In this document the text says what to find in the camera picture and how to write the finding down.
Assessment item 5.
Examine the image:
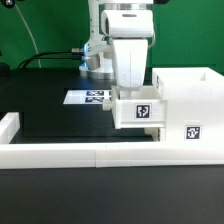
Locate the white drawer box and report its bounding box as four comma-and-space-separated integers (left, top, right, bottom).
102, 85, 167, 129
144, 127, 166, 142

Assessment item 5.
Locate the white front drawer box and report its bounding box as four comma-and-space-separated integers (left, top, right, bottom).
144, 127, 166, 142

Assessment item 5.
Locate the white drawer cabinet frame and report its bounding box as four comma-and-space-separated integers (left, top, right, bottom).
152, 67, 224, 143

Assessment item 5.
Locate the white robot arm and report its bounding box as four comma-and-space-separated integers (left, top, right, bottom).
83, 0, 170, 91

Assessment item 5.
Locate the black cable with connector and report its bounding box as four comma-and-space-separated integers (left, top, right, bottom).
17, 48, 86, 69

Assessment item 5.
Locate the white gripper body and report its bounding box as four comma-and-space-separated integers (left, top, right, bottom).
101, 10, 154, 91

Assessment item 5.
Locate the thin white cable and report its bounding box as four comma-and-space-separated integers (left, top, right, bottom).
13, 3, 43, 69

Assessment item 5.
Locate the white U-shaped boundary fence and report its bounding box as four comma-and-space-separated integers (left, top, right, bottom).
0, 112, 224, 169

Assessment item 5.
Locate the fiducial marker sheet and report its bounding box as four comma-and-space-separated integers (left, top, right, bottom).
64, 90, 111, 105

